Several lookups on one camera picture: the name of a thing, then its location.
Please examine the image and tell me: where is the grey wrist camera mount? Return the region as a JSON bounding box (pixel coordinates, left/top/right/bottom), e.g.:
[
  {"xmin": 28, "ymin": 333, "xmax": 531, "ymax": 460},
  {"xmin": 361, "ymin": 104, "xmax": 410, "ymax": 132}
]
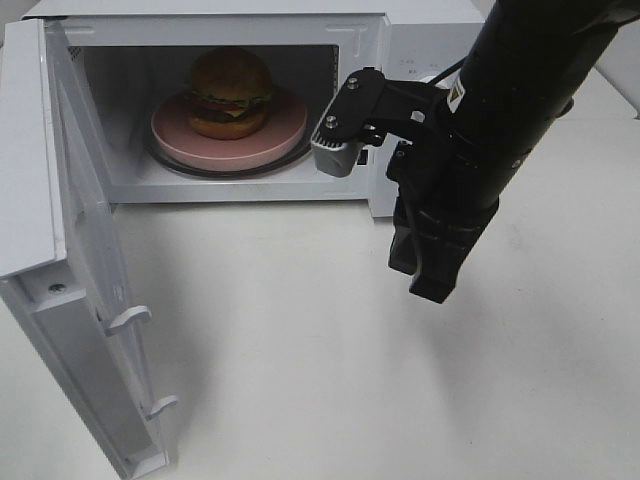
[{"xmin": 310, "ymin": 132, "xmax": 364, "ymax": 178}]

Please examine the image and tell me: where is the white microwave door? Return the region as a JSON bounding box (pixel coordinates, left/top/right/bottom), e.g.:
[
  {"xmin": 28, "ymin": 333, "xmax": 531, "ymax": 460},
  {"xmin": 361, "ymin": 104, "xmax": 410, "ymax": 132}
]
[{"xmin": 1, "ymin": 19, "xmax": 176, "ymax": 479}]

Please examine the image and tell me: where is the white microwave oven body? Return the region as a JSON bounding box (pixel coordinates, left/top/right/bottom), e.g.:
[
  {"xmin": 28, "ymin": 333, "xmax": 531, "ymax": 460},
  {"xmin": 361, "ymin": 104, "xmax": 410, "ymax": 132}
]
[{"xmin": 19, "ymin": 1, "xmax": 482, "ymax": 217}]

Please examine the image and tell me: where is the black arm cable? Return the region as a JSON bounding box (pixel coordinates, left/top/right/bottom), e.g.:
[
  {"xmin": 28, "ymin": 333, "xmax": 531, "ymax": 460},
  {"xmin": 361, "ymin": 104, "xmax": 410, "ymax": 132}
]
[{"xmin": 424, "ymin": 54, "xmax": 469, "ymax": 89}]

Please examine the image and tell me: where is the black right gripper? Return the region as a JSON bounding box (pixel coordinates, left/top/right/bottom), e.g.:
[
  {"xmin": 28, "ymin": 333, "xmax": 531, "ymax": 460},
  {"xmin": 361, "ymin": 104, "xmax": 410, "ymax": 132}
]
[{"xmin": 319, "ymin": 69, "xmax": 500, "ymax": 304}]

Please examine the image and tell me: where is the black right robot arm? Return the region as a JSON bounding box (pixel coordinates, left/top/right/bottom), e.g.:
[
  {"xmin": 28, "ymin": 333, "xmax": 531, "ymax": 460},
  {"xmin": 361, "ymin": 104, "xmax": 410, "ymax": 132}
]
[{"xmin": 312, "ymin": 1, "xmax": 639, "ymax": 303}]

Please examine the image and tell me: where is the burger with lettuce and tomato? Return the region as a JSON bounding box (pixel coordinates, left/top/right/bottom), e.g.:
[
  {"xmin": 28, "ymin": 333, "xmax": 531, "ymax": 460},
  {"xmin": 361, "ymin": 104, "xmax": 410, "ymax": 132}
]
[{"xmin": 185, "ymin": 46, "xmax": 274, "ymax": 140}]

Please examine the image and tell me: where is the pink round plate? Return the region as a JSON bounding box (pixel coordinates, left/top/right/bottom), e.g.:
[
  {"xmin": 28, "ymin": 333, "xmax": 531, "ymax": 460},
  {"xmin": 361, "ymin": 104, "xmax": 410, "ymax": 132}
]
[{"xmin": 150, "ymin": 88, "xmax": 308, "ymax": 172}]

